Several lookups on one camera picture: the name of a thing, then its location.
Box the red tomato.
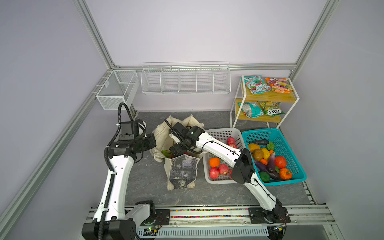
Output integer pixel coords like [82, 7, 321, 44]
[275, 156, 287, 169]

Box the long white wire basket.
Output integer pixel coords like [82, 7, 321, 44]
[141, 62, 232, 95]

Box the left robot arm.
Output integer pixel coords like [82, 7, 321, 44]
[82, 103, 157, 240]

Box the teal plastic vegetable basket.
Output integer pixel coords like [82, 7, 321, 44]
[241, 128, 308, 187]

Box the red apple front middle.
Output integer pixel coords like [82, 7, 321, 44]
[219, 164, 230, 176]

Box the yellow squash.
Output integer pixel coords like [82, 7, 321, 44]
[248, 143, 260, 154]

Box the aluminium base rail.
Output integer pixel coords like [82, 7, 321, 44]
[83, 203, 337, 240]

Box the cream canvas grocery bag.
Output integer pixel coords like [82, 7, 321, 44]
[150, 115, 207, 191]

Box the brown potato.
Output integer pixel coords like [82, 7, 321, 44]
[252, 149, 264, 162]

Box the white plastic fruit basket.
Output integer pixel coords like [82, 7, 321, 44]
[202, 128, 248, 185]

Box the wooden two-tier shelf rack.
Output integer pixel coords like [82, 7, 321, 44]
[230, 76, 300, 129]

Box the green Foxs snack bag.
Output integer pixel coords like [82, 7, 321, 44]
[258, 101, 285, 117]

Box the red apple front left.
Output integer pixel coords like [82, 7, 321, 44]
[209, 168, 220, 180]

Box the dark cucumber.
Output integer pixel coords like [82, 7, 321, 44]
[249, 140, 270, 146]

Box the red apple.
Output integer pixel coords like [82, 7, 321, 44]
[209, 168, 220, 180]
[219, 164, 230, 176]

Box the orange tangerine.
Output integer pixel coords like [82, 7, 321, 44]
[209, 158, 220, 168]

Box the teal snack bag shelf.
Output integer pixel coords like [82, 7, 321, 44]
[244, 76, 272, 95]
[242, 102, 264, 118]

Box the teal snack bag top shelf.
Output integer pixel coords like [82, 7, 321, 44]
[244, 76, 272, 95]

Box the teal snack bag lower shelf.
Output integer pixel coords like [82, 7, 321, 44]
[242, 102, 264, 118]

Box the pink dragon fruit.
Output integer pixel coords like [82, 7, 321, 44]
[161, 150, 174, 159]

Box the green avocado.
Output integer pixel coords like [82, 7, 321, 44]
[259, 172, 271, 183]

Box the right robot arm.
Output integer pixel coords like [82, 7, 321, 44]
[164, 119, 291, 224]

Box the small white mesh basket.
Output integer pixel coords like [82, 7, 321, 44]
[96, 70, 140, 111]

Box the orange snack bag top shelf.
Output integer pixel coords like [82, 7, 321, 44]
[265, 78, 295, 94]

